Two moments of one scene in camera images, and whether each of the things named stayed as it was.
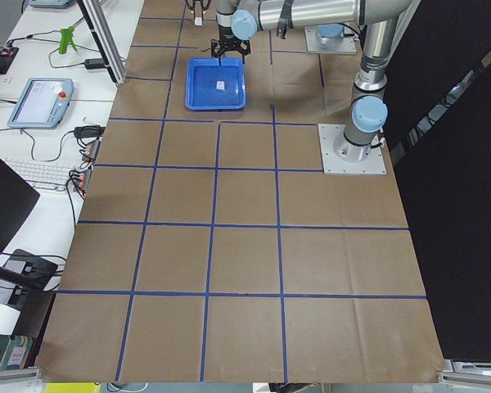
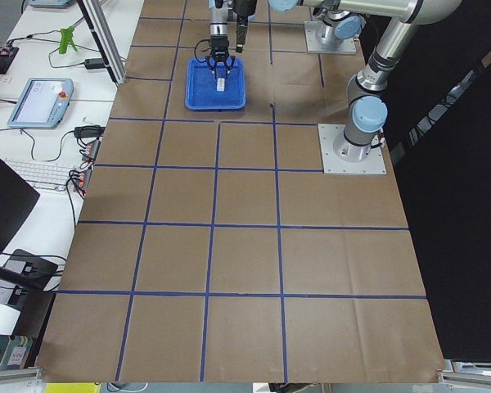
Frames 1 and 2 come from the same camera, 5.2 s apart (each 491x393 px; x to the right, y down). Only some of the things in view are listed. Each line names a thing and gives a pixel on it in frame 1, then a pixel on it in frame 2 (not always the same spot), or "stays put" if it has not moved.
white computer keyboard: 44,175 stays put
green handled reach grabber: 66,38 stays put
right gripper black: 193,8 → 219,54
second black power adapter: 89,131 stays put
